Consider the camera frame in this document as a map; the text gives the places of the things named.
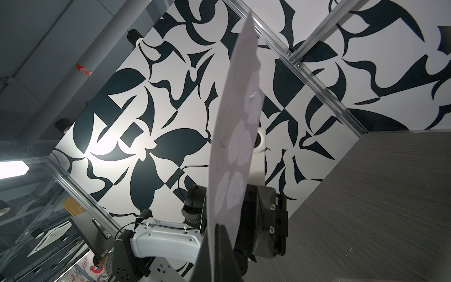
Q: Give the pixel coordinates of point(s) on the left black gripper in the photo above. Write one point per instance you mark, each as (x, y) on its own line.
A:
(263, 229)

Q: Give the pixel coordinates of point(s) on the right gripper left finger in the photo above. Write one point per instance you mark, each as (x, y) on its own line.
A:
(202, 268)

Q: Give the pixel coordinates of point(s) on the black ceiling spotlight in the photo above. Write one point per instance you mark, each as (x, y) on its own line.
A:
(135, 37)

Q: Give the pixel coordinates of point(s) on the white sticker sheet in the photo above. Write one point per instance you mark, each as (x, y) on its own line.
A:
(233, 143)

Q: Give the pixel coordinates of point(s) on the bright ceiling light strip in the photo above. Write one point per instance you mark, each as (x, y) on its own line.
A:
(13, 169)

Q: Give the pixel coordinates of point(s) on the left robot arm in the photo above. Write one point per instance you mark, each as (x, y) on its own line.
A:
(142, 254)

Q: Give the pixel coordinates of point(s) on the grey ceiling pipe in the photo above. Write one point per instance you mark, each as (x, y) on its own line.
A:
(80, 72)

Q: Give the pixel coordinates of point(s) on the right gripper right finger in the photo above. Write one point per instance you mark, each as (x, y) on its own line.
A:
(225, 263)

